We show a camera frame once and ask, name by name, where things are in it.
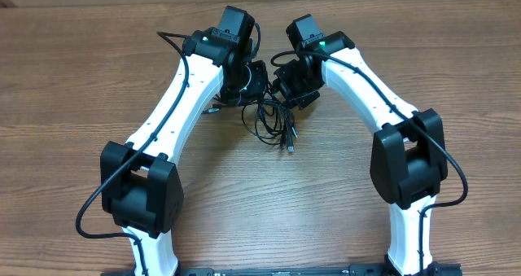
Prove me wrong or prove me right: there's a black usb cable white plug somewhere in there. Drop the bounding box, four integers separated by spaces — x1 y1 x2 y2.
240 84 299 153

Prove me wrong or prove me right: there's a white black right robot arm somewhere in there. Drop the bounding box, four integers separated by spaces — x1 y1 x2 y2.
275 29 462 275

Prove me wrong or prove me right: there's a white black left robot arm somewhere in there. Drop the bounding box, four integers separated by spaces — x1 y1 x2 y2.
75 6 267 275

